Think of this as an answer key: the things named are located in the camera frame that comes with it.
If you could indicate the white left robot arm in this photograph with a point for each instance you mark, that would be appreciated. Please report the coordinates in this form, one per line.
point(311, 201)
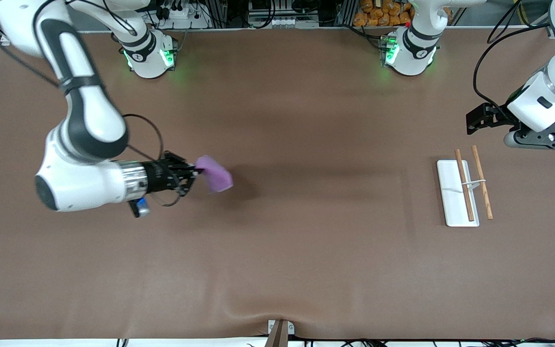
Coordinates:
point(542, 101)

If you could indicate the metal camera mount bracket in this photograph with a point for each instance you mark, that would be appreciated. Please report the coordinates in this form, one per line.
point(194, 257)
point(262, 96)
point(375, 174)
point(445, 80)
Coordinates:
point(280, 332)

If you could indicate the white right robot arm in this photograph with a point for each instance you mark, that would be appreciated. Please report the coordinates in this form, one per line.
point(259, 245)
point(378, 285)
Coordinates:
point(89, 120)

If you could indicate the white rectangular tray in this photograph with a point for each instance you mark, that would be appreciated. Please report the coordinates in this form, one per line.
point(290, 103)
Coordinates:
point(453, 193)

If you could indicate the white terminal block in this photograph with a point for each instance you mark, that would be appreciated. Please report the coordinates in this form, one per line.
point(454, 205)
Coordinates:
point(284, 22)

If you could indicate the white power strip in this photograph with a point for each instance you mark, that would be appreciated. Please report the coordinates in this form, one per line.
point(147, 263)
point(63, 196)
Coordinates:
point(181, 17)

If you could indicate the brown table cover mat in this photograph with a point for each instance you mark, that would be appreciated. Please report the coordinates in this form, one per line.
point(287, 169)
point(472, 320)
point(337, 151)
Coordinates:
point(306, 250)

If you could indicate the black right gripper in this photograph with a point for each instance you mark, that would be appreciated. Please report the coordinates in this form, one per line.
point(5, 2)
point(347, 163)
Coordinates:
point(158, 175)

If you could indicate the purple towel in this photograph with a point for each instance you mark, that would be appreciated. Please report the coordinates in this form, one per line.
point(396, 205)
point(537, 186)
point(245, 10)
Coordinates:
point(216, 176)

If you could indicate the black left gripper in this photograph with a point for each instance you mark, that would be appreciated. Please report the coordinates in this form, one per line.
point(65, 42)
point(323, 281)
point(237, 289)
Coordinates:
point(485, 117)

